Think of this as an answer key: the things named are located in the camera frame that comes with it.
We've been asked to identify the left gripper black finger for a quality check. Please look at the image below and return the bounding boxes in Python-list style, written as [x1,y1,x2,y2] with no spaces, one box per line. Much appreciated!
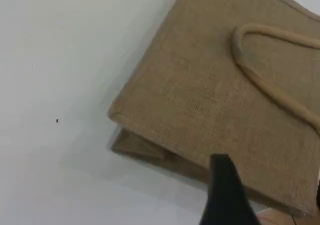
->
[199,153,258,225]

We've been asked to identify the brown jute bag with handle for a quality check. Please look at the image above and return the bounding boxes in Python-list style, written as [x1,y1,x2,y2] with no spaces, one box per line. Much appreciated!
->
[107,0,320,218]

